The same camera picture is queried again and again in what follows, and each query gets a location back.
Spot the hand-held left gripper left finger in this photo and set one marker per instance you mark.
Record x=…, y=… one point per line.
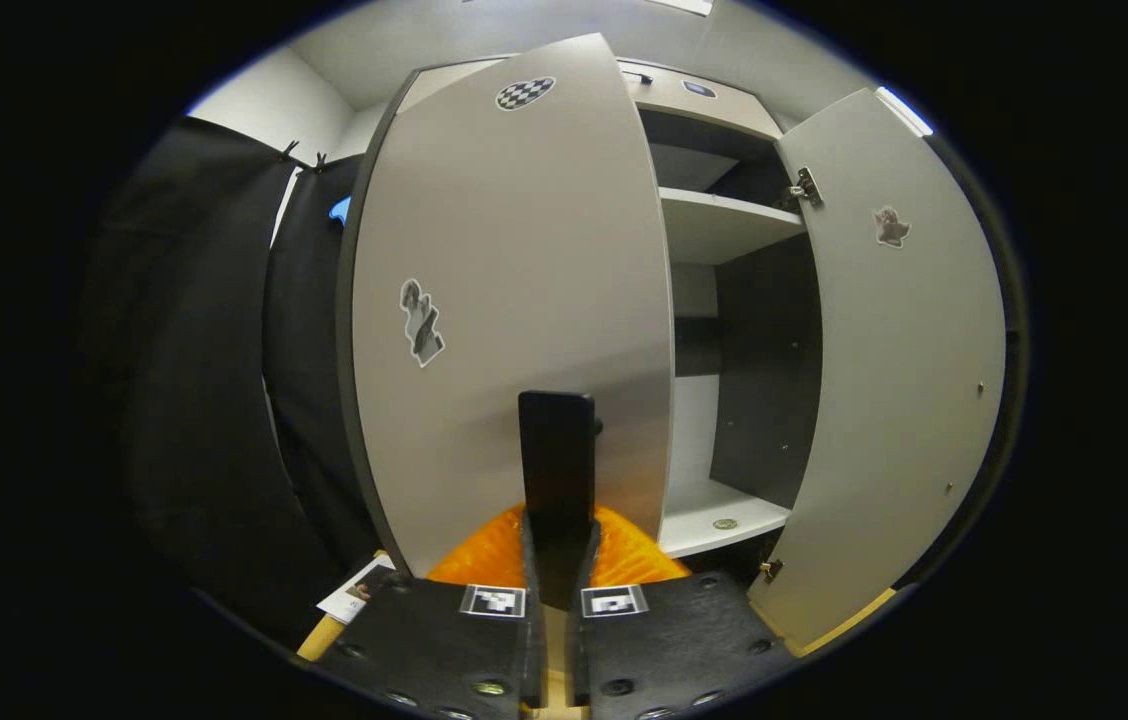
x=444, y=640

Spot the beige cabinet door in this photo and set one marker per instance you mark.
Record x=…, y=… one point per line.
x=524, y=250
x=904, y=400

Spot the narrow ceiling light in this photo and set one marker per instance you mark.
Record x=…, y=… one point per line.
x=904, y=110

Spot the beige cabinet drawer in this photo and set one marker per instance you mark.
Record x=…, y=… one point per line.
x=724, y=110

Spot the white cover book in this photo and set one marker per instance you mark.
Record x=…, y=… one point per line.
x=354, y=590

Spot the beige double-door shoe cabinet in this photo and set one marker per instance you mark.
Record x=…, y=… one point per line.
x=764, y=400

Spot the metal door hinge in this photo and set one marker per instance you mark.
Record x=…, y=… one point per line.
x=806, y=188
x=771, y=570

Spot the white cabinet shelf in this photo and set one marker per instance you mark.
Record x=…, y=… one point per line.
x=704, y=510
x=724, y=225

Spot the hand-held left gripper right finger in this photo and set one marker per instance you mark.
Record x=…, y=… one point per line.
x=674, y=640

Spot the large rectangular ceiling light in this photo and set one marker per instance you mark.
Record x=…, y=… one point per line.
x=684, y=5

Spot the black backdrop cloth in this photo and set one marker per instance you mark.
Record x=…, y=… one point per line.
x=194, y=400

